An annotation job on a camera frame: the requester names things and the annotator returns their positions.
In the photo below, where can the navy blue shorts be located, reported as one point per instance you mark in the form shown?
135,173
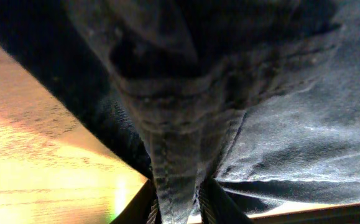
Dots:
261,96

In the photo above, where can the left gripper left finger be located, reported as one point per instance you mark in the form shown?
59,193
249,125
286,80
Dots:
142,209

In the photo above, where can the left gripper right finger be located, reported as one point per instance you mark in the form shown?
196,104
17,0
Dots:
216,207

